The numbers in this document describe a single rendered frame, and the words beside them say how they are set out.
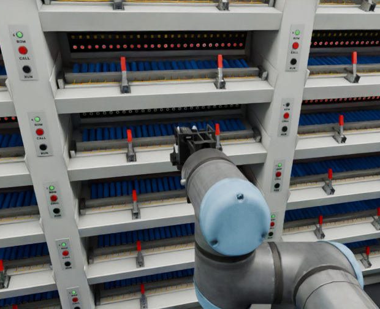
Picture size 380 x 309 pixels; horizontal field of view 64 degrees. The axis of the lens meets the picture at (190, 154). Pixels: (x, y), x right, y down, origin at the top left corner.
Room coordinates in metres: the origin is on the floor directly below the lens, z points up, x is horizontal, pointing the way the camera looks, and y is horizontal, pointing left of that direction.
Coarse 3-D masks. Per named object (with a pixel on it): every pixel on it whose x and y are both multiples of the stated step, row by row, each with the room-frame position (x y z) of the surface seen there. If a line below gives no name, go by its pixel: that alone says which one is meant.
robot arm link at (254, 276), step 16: (208, 256) 0.32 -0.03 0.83; (240, 256) 0.32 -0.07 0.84; (256, 256) 0.34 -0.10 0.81; (272, 256) 0.34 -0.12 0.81; (208, 272) 0.32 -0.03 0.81; (224, 272) 0.31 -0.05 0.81; (240, 272) 0.32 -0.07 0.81; (256, 272) 0.33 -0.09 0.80; (272, 272) 0.32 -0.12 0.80; (208, 288) 0.32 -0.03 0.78; (224, 288) 0.31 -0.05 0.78; (240, 288) 0.31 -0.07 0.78; (256, 288) 0.31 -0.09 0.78; (272, 288) 0.31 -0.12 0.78; (208, 304) 0.32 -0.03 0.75; (224, 304) 0.31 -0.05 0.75; (240, 304) 0.32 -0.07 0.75
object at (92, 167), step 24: (96, 120) 0.95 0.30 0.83; (120, 120) 0.96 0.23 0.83; (72, 144) 0.83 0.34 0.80; (168, 144) 0.90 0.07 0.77; (240, 144) 0.92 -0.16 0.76; (264, 144) 0.91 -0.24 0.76; (72, 168) 0.77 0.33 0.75; (96, 168) 0.78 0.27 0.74; (120, 168) 0.79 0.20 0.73; (144, 168) 0.81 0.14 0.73; (168, 168) 0.83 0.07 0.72
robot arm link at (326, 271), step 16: (320, 240) 0.39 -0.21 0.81; (288, 256) 0.34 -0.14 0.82; (304, 256) 0.34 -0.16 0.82; (320, 256) 0.33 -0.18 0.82; (336, 256) 0.34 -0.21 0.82; (352, 256) 0.34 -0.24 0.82; (288, 272) 0.32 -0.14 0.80; (304, 272) 0.31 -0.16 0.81; (320, 272) 0.30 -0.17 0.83; (336, 272) 0.30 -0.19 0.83; (352, 272) 0.32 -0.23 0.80; (288, 288) 0.31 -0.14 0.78; (304, 288) 0.29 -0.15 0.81; (320, 288) 0.28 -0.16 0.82; (336, 288) 0.27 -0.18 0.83; (352, 288) 0.27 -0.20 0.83; (304, 304) 0.28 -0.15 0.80; (320, 304) 0.26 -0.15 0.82; (336, 304) 0.25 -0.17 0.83; (352, 304) 0.24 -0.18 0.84; (368, 304) 0.24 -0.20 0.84
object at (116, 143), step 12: (228, 132) 0.94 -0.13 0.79; (240, 132) 0.94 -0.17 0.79; (252, 132) 0.95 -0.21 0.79; (84, 144) 0.84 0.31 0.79; (96, 144) 0.84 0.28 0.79; (108, 144) 0.85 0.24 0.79; (120, 144) 0.86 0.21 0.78; (132, 144) 0.87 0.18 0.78; (144, 144) 0.87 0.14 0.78; (156, 144) 0.88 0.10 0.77
